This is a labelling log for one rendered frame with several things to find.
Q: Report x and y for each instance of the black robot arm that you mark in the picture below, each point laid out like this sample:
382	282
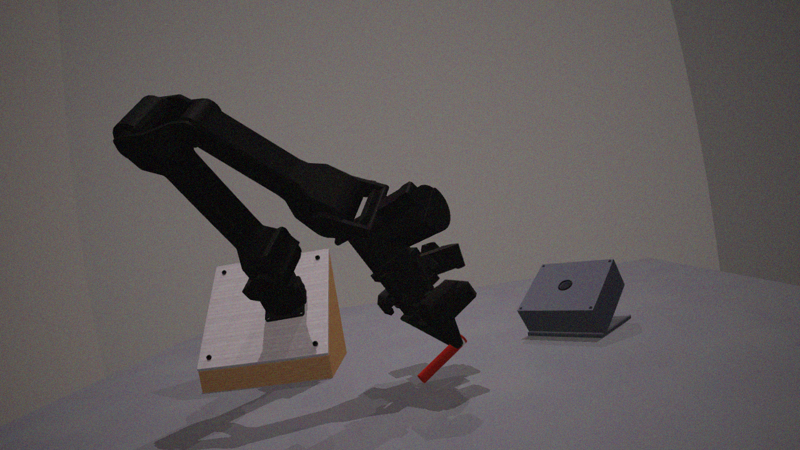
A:
159	135

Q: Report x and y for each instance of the grey sloped panel with hole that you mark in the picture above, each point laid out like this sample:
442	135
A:
574	299

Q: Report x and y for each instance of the red peg with white band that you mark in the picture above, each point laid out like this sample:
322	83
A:
439	362

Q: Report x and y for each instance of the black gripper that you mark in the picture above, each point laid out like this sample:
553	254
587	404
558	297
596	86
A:
409	288

